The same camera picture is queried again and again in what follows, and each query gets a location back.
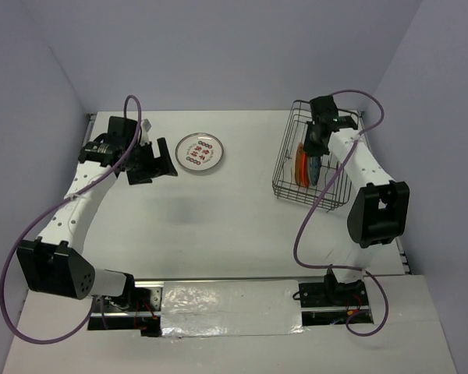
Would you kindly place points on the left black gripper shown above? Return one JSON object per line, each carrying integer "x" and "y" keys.
{"x": 157, "y": 167}

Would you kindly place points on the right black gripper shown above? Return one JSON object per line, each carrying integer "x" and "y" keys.
{"x": 312, "y": 149}

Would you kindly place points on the dark blue plate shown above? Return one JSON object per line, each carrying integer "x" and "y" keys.
{"x": 314, "y": 170}

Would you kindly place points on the orange plate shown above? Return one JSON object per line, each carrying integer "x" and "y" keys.
{"x": 301, "y": 172}

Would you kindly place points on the white plate red characters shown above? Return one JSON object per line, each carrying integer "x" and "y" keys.
{"x": 199, "y": 152}

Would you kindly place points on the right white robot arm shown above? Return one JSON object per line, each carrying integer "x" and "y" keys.
{"x": 378, "y": 213}

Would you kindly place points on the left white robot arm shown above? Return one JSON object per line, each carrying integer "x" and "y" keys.
{"x": 53, "y": 263}

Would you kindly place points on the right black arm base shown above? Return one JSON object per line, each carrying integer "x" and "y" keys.
{"x": 331, "y": 303}

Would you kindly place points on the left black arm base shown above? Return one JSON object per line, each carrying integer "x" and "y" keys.
{"x": 140, "y": 313}

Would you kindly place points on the silver foil sheet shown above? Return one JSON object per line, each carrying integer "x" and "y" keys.
{"x": 230, "y": 308}

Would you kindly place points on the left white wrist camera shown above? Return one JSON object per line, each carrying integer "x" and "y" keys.
{"x": 145, "y": 127}

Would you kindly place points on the grey wire dish rack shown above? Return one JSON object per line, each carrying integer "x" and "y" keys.
{"x": 283, "y": 179}

